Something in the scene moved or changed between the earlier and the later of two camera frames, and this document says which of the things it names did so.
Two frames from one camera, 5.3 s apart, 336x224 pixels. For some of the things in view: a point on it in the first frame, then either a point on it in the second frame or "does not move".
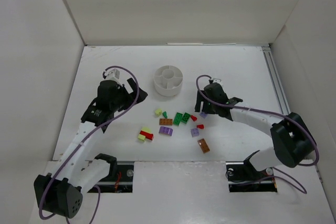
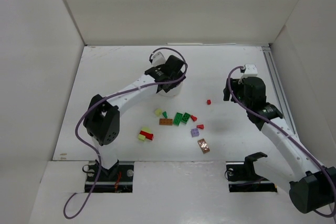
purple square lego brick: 195,132 does not move
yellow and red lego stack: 145,132 does not move
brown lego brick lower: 203,145 does not move
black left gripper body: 128,92 to 169,84
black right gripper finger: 198,104 to 226,91
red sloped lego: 193,118 does not move
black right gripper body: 210,100 to 227,91
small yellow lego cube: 158,112 does not move
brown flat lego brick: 166,121 does not move
